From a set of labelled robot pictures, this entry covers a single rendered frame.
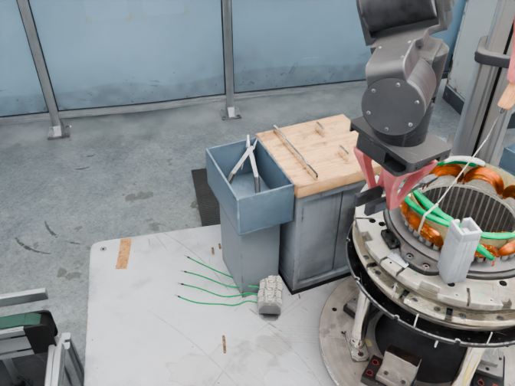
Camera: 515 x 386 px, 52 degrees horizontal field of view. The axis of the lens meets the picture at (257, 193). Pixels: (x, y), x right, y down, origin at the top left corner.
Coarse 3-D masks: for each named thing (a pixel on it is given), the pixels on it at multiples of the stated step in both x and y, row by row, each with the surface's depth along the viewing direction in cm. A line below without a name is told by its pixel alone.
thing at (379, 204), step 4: (384, 196) 63; (376, 200) 63; (380, 200) 63; (384, 200) 63; (368, 204) 62; (372, 204) 62; (376, 204) 62; (380, 204) 63; (384, 204) 63; (368, 208) 62; (372, 208) 62; (376, 208) 63; (380, 208) 63; (384, 208) 63; (364, 212) 63; (368, 212) 62; (372, 212) 63; (376, 212) 63
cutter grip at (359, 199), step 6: (378, 186) 65; (360, 192) 64; (366, 192) 64; (372, 192) 64; (378, 192) 64; (354, 198) 64; (360, 198) 63; (366, 198) 64; (372, 198) 65; (354, 204) 64; (360, 204) 64
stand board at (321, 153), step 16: (288, 128) 105; (304, 128) 105; (336, 128) 105; (272, 144) 101; (304, 144) 101; (320, 144) 101; (336, 144) 101; (352, 144) 101; (288, 160) 96; (320, 160) 96; (336, 160) 96; (352, 160) 96; (304, 176) 93; (320, 176) 93; (336, 176) 93; (352, 176) 94; (304, 192) 91
